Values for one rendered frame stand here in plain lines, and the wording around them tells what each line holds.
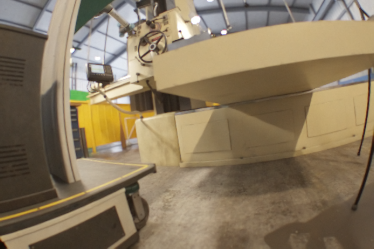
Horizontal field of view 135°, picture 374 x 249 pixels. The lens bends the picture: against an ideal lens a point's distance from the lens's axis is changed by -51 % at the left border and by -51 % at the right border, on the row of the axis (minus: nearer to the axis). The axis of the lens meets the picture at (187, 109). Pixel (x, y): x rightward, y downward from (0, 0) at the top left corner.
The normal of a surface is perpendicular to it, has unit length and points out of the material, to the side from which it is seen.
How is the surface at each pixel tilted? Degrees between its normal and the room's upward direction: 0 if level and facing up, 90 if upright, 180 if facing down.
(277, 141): 90
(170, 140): 90
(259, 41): 90
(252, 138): 90
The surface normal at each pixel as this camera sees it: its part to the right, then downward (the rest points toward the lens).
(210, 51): -0.37, -0.01
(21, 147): 0.90, -0.16
